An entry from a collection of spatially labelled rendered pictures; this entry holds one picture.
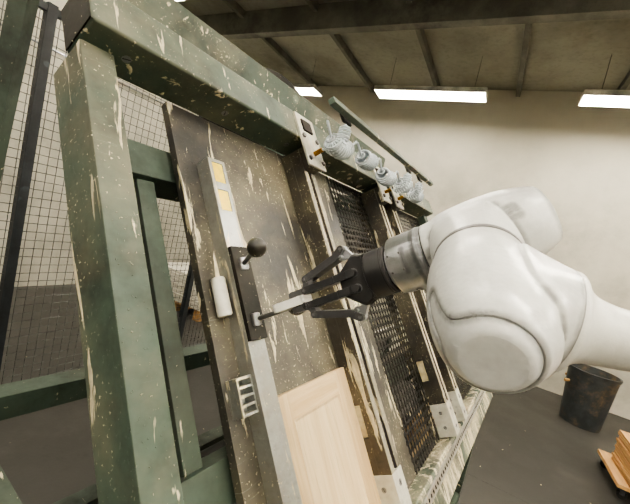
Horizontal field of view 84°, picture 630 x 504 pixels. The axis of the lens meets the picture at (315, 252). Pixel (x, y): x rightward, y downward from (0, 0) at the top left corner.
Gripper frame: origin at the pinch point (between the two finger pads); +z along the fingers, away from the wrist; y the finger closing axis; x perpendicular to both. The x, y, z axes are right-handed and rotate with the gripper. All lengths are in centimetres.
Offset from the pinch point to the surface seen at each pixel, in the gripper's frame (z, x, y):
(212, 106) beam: 12, 5, -53
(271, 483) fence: 14.6, 0.3, 29.6
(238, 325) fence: 14.5, 0.3, 0.5
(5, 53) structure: 52, -22, -82
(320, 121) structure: 29, 104, -102
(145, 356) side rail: 12.0, -21.3, 3.1
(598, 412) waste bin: -38, 462, 167
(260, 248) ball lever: 1.5, -3.3, -11.0
